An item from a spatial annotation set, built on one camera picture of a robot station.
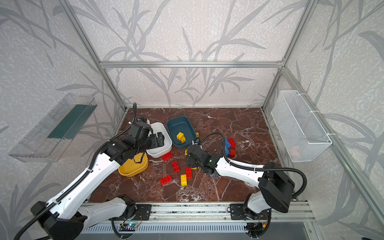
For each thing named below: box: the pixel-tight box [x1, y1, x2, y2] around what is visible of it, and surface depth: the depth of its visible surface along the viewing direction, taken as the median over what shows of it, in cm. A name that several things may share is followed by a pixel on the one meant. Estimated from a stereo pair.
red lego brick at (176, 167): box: [171, 161, 181, 173], surface depth 90 cm
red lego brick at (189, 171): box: [186, 167, 193, 179], surface depth 87 cm
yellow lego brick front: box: [180, 174, 187, 187], surface depth 84 cm
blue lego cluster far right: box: [224, 138, 231, 156], surface depth 99 cm
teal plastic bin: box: [167, 116, 196, 150], surface depth 108 cm
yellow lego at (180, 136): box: [176, 131, 186, 144], surface depth 99 cm
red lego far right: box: [228, 138, 236, 148], surface depth 101 cm
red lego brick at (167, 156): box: [161, 151, 174, 162], surface depth 94 cm
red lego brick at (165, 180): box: [159, 174, 173, 186], surface depth 85 cm
